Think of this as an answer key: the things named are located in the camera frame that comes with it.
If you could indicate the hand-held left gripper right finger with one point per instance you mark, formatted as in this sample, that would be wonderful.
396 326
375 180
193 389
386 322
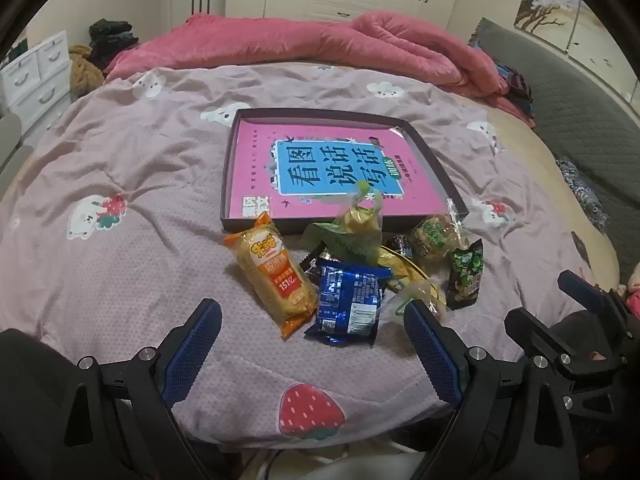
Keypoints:
432 355

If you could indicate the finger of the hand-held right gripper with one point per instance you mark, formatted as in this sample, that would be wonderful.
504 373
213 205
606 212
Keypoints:
535 327
585 290

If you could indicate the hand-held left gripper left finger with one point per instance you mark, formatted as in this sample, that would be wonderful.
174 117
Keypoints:
192 345

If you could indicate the dark green pea packet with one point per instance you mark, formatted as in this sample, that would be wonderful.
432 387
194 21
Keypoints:
465 275

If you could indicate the yellow snack packet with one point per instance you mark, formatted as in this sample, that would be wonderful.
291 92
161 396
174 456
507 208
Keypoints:
400 270

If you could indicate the blue snack packet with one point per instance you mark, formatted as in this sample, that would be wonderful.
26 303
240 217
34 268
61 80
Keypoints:
347 300

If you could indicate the orange rice cracker packet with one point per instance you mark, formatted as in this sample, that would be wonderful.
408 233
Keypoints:
272 275

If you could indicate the dark candy wrapper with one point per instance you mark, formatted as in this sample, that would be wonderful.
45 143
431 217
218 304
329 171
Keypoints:
401 245

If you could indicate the clear packet green label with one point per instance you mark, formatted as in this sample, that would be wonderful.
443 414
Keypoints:
432 237

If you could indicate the brown chocolate bar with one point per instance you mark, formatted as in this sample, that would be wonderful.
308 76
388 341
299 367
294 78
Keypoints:
312 260

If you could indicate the clear green bag yellow snack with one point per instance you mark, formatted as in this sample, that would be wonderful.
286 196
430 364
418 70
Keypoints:
357 222

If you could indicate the dark shallow box tray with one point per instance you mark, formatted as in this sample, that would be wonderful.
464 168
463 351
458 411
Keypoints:
227 185

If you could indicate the blue patterned cloth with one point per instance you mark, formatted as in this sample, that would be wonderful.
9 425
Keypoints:
582 190

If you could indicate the beige mattress sheet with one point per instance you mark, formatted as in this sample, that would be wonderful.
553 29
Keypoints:
540 160

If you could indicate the pink printed bedsheet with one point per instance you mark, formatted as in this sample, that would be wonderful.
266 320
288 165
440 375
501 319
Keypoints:
150 185

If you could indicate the grey padded headboard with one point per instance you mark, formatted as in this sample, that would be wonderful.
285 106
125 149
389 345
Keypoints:
575 100

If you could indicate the pink and blue book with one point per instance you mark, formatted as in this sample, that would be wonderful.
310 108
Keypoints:
260 160

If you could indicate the striped colourful cloth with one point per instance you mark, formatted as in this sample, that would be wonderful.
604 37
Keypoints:
512 80

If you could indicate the grey cushion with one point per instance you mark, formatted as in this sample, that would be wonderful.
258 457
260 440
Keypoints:
10 135

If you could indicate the brown plush blanket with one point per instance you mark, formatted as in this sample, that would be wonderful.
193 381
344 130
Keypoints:
82 67

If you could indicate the white drawer cabinet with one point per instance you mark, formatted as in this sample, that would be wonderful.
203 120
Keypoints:
30 70

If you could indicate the dark clothes pile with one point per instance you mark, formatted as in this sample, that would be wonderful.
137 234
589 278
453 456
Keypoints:
112 35

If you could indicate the pink quilt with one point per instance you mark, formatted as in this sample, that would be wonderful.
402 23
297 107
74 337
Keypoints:
300 40

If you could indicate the blossom tree wall painting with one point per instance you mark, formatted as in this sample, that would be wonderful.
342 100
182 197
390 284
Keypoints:
550 0

